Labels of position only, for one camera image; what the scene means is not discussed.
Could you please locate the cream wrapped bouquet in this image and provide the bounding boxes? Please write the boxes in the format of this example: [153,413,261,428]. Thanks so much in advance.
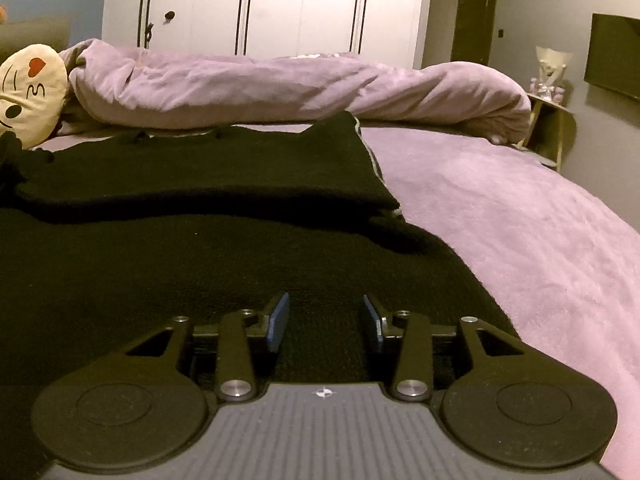
[535,45,567,96]

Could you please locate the wall-mounted television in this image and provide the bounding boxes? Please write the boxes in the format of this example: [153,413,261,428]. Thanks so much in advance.
[584,12,640,102]

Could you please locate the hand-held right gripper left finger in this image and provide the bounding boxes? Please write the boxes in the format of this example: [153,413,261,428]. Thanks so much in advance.
[122,291,291,404]

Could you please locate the purple duvet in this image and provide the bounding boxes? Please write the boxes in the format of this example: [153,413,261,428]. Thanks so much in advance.
[57,37,532,146]

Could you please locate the black knit sweater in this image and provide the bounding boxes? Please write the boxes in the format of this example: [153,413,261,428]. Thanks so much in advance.
[0,110,521,480]

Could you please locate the small pink table trinkets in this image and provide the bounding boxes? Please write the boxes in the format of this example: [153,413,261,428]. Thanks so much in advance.
[527,76,569,106]

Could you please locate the small wooden side table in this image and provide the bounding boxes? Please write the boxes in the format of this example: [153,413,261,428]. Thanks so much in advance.
[517,91,577,173]

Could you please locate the yellow emoji face pillow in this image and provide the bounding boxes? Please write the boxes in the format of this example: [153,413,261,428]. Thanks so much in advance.
[0,43,69,151]

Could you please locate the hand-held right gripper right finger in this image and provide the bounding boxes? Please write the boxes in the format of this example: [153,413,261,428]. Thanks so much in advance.
[361,294,524,403]

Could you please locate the white wardrobe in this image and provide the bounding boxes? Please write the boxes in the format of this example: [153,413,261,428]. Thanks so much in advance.
[101,0,435,68]

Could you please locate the purple bed sheet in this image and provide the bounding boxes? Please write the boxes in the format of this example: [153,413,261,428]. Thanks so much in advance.
[30,120,640,480]

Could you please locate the dark door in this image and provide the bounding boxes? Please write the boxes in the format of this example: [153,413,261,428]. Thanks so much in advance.
[450,0,500,67]

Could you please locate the black wardrobe door handles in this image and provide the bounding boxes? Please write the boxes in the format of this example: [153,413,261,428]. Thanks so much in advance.
[140,0,372,57]

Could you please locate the olive headboard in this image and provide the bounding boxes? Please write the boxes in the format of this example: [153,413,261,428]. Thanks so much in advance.
[0,14,73,68]

